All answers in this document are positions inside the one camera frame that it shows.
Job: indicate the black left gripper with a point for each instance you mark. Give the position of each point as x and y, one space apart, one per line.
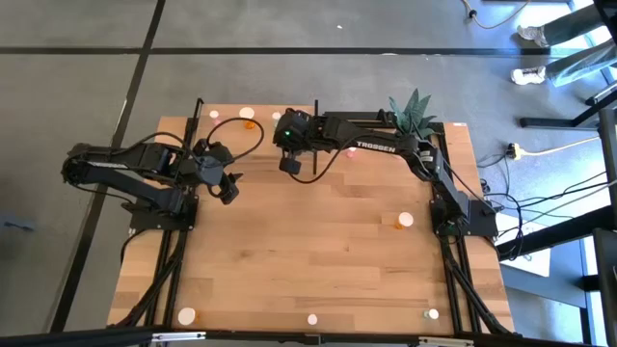
209 166

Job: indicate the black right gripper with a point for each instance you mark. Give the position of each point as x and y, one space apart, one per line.
296 130

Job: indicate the small green medicine bottle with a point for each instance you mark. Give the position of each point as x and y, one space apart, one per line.
276 115

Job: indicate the large orange medicine bottle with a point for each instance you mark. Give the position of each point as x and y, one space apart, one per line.
406 219
186 316
246 113

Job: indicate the small pink medicine bottle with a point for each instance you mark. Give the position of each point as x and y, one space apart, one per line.
214 114
312 319

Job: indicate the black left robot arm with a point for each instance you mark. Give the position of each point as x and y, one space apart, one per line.
120 164

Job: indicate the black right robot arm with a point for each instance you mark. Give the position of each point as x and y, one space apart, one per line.
381 146

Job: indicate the wooden shelf with black legs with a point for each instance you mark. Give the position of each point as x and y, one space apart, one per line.
261 112

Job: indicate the small yellow-green medicine bottle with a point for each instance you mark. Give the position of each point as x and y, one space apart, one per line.
433 314

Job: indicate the green plant in white pot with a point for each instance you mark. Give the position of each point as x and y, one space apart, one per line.
412 115

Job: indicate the yellow power plug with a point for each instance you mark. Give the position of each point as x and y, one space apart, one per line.
516 151

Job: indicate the person's white shoe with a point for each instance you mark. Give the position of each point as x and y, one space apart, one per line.
528 75

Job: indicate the person's grey shoe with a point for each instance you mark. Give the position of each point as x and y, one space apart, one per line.
532 34

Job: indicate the black desk foot bar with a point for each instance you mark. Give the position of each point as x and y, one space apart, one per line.
554 123

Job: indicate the white floor sheet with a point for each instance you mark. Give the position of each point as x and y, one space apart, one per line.
535 260

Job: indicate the black diagonal desk beam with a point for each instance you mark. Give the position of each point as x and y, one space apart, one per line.
554 236

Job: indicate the person's leg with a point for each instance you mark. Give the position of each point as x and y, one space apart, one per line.
578 65
573 24

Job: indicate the dark desk panel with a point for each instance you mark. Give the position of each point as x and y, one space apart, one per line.
608 217

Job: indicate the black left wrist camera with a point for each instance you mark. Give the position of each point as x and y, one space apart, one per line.
230 194

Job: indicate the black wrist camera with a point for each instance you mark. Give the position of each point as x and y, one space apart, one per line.
230 194
290 166

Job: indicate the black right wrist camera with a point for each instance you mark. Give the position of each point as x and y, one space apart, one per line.
290 166

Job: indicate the black aluminium frame rails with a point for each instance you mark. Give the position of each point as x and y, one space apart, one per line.
169 279
450 289

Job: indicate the silver frame bracket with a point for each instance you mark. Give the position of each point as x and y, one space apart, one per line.
446 341
178 336

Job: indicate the black frame beam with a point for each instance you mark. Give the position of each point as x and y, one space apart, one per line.
72 337

